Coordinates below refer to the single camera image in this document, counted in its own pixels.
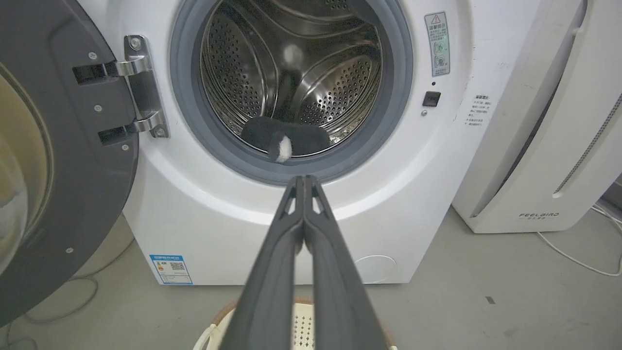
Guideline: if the white power cable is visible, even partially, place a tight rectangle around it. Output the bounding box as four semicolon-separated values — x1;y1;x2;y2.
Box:
536;203;622;277

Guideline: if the white laundry basket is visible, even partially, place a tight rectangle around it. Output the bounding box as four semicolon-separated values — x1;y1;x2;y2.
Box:
193;297;398;350

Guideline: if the thin grey floor cable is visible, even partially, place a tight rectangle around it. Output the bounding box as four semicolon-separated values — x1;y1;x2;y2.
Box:
0;237;135;350

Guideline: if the dark grey washing machine door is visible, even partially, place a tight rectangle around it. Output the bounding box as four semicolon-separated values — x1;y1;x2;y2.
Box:
0;0;140;327

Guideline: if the white front-load washing machine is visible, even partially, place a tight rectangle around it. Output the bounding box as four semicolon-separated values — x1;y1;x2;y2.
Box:
78;0;541;286

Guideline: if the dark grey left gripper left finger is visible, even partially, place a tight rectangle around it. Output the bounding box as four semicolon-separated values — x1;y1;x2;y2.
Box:
220;175;306;350

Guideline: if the grey warning label sticker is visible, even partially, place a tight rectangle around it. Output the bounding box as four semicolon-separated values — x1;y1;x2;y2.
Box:
424;12;451;77

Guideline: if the chrome door hinge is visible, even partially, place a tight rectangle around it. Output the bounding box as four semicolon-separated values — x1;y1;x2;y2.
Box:
115;35;170;139

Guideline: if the blue energy label sticker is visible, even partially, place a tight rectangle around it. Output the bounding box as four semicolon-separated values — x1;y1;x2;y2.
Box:
149;254;193;285

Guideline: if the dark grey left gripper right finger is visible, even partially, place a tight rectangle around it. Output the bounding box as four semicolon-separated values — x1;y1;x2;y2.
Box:
304;175;389;350

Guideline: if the white air purifier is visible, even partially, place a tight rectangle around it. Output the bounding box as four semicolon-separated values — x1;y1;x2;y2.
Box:
452;0;622;234

